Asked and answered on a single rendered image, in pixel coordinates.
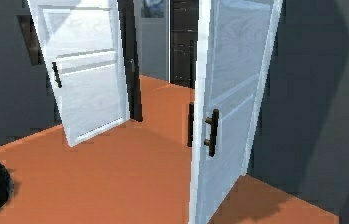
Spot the white panelled room door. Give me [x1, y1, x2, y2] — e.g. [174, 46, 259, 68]
[26, 0, 131, 148]
[188, 0, 285, 224]

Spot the black room door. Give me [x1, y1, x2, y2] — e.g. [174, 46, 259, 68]
[116, 0, 144, 123]

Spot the black shelf cabinet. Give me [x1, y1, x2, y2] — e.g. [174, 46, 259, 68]
[169, 0, 200, 90]

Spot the black bar door handle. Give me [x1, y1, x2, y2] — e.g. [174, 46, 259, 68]
[51, 61, 63, 89]
[186, 102, 195, 148]
[203, 108, 220, 158]

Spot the blue framed wall picture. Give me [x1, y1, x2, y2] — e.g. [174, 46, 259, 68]
[140, 0, 166, 19]

